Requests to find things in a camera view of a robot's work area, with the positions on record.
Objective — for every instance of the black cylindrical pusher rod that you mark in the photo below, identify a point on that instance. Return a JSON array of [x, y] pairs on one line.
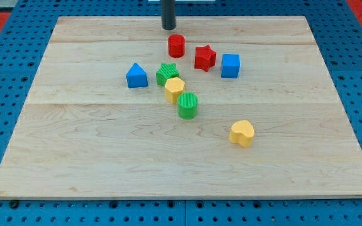
[[168, 14]]

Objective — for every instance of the red cylinder block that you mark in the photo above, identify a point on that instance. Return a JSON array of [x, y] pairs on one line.
[[176, 45]]

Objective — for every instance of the yellow hexagon block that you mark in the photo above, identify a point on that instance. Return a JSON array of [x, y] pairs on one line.
[[174, 87]]

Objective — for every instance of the red star block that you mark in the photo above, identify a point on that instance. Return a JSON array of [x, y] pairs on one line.
[[205, 58]]

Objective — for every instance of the green star block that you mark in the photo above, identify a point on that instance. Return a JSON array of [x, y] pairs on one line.
[[165, 72]]

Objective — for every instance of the blue triangle block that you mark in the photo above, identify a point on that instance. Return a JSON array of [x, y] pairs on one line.
[[136, 77]]

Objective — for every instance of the blue cube block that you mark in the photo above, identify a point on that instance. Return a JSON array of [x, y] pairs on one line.
[[230, 65]]

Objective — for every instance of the green cylinder block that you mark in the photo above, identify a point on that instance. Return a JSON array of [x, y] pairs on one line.
[[187, 105]]

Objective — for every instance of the light wooden board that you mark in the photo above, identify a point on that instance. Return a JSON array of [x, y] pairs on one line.
[[83, 134]]

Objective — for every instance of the yellow heart block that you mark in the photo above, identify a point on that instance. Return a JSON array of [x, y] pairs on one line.
[[242, 133]]

